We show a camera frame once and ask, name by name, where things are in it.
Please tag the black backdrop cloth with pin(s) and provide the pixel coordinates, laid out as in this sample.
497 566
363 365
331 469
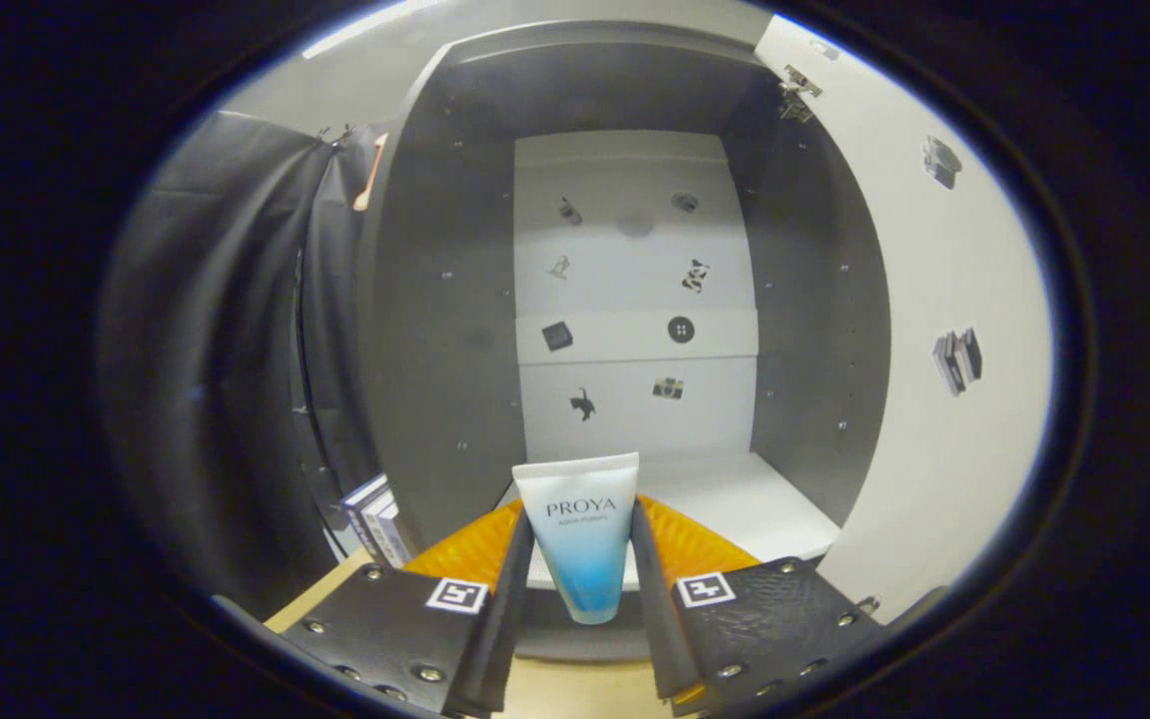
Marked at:
226 350

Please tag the white blue cosmetic tube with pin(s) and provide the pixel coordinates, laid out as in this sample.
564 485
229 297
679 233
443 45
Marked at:
580 539

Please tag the blue white box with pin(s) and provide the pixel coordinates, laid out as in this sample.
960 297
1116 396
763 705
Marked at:
397 534
380 529
357 514

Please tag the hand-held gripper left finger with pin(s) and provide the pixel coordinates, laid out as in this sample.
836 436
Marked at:
505 609

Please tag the dark grey cabinet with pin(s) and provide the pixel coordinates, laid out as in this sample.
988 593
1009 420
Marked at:
435 350

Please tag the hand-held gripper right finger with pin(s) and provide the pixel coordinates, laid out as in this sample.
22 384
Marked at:
655 609

